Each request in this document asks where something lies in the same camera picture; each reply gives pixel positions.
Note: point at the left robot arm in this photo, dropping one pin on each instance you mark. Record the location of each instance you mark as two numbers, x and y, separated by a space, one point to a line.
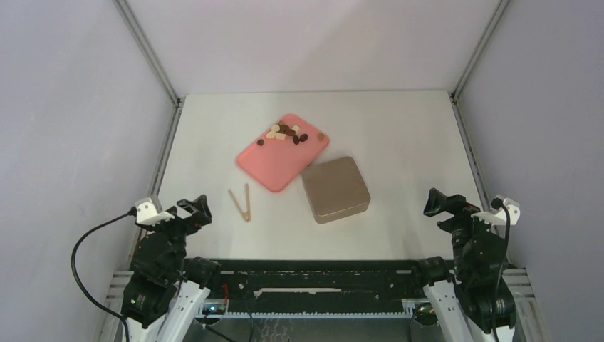
166 288

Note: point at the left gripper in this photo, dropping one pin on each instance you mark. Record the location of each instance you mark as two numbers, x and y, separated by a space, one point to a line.
200 214

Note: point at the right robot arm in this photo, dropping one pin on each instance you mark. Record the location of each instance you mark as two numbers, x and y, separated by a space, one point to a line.
471 301

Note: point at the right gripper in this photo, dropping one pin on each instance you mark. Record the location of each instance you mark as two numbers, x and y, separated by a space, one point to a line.
455 204

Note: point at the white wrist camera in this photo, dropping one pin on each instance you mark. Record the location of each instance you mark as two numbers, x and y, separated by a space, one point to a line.
503 211
149 212

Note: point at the brown box lid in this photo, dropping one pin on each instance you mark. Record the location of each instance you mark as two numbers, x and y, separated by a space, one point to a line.
335 190

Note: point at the pink plastic tray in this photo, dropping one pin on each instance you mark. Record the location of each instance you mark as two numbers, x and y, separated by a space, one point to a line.
278 160

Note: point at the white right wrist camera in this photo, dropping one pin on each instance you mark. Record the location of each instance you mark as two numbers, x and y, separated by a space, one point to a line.
503 211

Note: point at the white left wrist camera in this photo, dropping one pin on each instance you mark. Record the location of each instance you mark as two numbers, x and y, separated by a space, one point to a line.
149 212

